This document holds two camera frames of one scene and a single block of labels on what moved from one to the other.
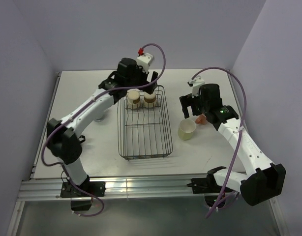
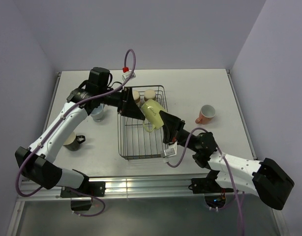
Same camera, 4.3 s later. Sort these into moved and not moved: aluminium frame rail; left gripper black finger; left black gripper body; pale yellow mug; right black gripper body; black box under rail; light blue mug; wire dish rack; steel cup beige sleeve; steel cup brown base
Moved: right black gripper body; pale yellow mug; left black gripper body; left gripper black finger
Not moved: steel cup brown base; black box under rail; steel cup beige sleeve; wire dish rack; aluminium frame rail; light blue mug
